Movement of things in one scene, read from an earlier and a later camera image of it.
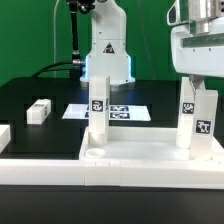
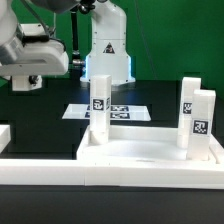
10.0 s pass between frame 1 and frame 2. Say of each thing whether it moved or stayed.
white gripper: moved
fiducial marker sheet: stayed
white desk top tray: stayed
